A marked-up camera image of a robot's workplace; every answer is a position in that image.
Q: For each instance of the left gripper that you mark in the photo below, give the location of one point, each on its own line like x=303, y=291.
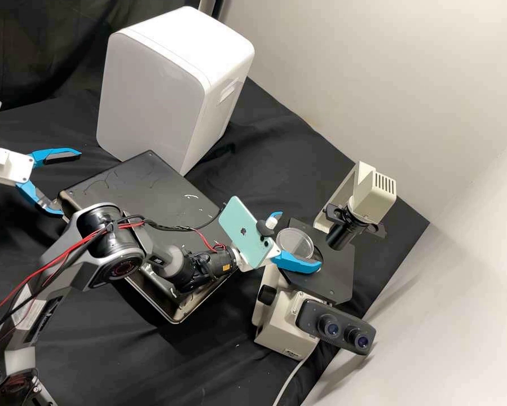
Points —
x=8, y=167

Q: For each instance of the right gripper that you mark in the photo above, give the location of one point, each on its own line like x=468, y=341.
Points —
x=244, y=263

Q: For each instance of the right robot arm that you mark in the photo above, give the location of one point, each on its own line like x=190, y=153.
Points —
x=109, y=249

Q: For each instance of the petri dish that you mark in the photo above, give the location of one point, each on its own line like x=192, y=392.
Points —
x=295, y=242

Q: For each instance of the cream microscope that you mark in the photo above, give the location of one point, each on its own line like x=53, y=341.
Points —
x=283, y=313

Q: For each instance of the black tray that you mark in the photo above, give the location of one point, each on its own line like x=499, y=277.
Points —
x=151, y=190

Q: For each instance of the white box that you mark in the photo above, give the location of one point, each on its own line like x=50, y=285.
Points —
x=164, y=84

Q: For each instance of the right wrist camera phone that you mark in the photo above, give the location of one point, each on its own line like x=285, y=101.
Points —
x=244, y=232

